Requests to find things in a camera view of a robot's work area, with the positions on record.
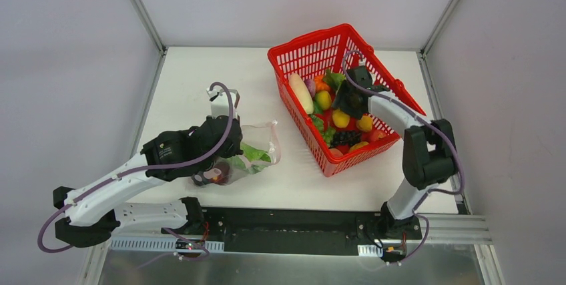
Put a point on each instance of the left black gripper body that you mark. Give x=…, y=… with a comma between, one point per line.
x=216, y=159

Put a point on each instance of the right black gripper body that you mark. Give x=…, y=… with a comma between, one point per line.
x=346, y=99

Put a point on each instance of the yellow squash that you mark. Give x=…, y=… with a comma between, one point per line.
x=340, y=119

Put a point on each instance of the yellow mango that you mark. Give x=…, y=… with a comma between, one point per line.
x=358, y=146

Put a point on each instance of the green napa cabbage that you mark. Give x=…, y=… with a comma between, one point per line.
x=253, y=160

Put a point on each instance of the dark red apple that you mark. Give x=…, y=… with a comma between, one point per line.
x=222, y=170

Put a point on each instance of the clear pink-dotted zip bag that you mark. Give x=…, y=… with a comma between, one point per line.
x=262, y=136

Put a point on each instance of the dark purple eggplant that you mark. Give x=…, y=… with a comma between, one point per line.
x=199, y=179

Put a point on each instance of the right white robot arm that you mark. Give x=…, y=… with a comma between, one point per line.
x=429, y=156

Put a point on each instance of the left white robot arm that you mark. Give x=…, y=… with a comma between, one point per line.
x=91, y=215

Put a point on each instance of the yellow lemon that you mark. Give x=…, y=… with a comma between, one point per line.
x=365, y=123

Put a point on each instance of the orange pumpkin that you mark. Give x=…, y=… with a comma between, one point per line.
x=320, y=84

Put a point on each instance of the dark blue grape bunch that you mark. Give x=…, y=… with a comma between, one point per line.
x=345, y=138

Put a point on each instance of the green grape bunch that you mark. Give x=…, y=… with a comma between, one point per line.
x=328, y=136

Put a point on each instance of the purple onion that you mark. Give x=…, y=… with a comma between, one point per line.
x=311, y=87

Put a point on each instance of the red tomato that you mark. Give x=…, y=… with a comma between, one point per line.
x=374, y=135

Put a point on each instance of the red plastic basket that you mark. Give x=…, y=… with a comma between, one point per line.
x=310, y=56

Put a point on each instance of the long white radish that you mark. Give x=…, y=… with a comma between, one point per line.
x=301, y=92

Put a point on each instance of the pale peach fruit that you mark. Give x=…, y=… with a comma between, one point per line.
x=336, y=153

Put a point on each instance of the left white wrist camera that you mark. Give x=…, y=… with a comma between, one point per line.
x=219, y=102

